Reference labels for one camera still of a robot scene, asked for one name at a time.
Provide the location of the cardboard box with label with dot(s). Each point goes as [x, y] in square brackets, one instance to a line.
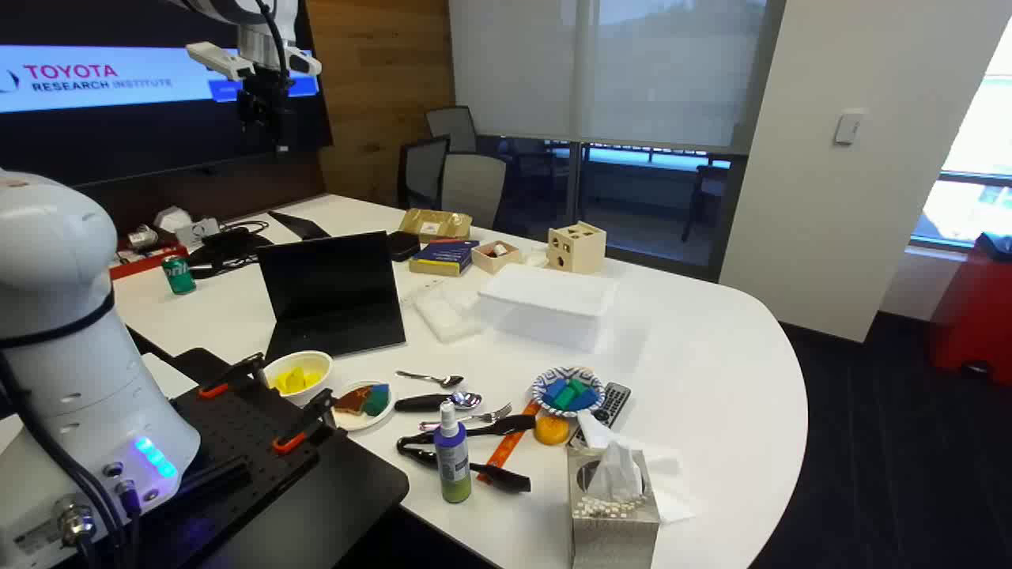
[435, 224]

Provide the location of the white tissue in box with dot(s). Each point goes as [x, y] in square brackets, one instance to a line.
[617, 476]

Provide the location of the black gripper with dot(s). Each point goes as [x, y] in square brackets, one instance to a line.
[265, 95]

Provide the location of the wall television screen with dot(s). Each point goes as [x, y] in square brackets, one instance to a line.
[96, 114]

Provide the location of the red strip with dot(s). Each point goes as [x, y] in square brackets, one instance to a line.
[147, 261]

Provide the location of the small black box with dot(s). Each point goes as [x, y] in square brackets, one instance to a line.
[403, 243]

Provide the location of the wooden shape sorter cube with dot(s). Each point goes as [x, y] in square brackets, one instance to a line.
[577, 248]

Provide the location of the small wooden box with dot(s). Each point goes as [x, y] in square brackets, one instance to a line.
[498, 254]

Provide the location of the small plate with coloured blocks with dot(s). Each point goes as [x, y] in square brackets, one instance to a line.
[366, 402]

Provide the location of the white light switch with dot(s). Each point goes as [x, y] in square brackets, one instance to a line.
[844, 127]

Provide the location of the blue book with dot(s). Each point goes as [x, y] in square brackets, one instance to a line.
[445, 256]

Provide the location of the blue patterned plate with blocks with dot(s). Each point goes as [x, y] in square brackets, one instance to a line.
[566, 394]

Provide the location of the black pliers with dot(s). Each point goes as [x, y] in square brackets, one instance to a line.
[493, 427]

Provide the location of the white round object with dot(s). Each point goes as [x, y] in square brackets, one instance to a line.
[171, 218]

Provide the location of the grey tissue box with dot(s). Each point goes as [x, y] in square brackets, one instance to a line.
[613, 532]

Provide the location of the white foam pad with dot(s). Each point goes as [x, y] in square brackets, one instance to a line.
[445, 310]

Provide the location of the white bowl with yellow contents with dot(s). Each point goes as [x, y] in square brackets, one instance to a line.
[299, 376]

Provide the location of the purple and green spray bottle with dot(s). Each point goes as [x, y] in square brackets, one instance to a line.
[452, 464]

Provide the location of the black remote control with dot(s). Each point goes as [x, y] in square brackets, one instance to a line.
[616, 402]

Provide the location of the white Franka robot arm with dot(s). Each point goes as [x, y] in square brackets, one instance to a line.
[63, 348]

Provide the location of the green cup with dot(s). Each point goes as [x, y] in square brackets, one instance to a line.
[179, 276]

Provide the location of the grey office chair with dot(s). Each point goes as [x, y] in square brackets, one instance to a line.
[475, 186]

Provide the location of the metal spoon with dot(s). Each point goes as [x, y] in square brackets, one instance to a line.
[429, 376]

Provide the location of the white foam box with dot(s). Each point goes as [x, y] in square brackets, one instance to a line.
[543, 303]

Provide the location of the yellow round object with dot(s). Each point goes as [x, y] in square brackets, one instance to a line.
[551, 427]

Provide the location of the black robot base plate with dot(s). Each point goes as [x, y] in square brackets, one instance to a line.
[287, 493]

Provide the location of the red bin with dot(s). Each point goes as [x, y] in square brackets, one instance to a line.
[976, 318]

